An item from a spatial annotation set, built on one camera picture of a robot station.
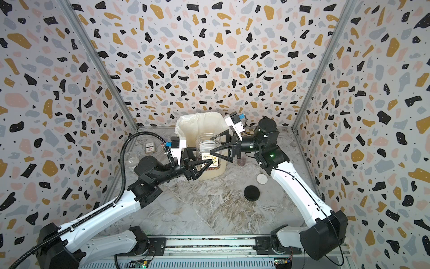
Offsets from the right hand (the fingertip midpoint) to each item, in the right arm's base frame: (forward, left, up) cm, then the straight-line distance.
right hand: (213, 150), depth 57 cm
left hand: (-1, +1, -2) cm, 3 cm away
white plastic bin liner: (+27, +16, -15) cm, 35 cm away
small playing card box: (+31, +46, -38) cm, 67 cm away
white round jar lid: (+12, -24, -41) cm, 49 cm away
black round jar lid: (+3, -17, -41) cm, 45 cm away
